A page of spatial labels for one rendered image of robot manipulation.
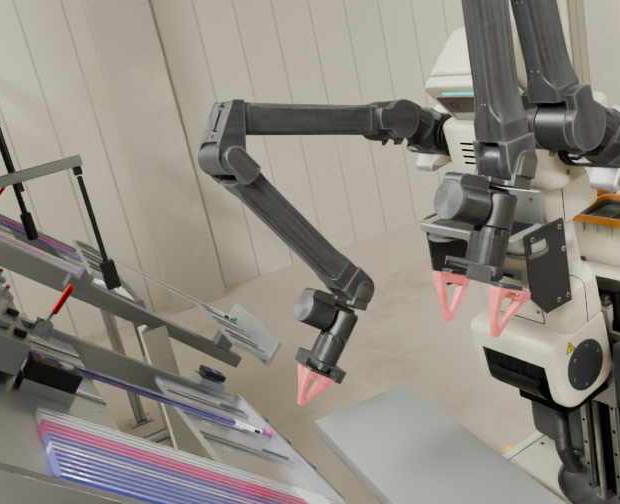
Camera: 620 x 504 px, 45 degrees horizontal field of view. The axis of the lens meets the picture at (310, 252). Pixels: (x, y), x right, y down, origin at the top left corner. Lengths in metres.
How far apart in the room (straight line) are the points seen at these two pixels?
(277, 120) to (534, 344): 0.65
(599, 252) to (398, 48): 3.15
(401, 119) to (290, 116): 0.24
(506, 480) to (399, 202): 3.51
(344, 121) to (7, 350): 0.73
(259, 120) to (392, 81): 3.43
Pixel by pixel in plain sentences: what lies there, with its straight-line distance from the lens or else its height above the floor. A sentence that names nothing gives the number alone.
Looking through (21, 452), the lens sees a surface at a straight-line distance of 0.94.
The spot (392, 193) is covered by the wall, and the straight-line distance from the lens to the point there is 4.82.
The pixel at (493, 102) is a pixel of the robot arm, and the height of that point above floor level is 1.31.
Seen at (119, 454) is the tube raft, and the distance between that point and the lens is 1.02.
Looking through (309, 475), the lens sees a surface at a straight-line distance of 1.36.
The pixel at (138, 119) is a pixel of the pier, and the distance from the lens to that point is 4.07.
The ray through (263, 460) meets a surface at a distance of 1.36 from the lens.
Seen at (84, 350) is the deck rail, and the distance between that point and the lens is 1.54.
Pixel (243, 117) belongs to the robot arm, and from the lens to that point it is 1.31.
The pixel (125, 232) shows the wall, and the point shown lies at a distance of 4.28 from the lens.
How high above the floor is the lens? 1.50
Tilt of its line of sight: 18 degrees down
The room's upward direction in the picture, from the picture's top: 13 degrees counter-clockwise
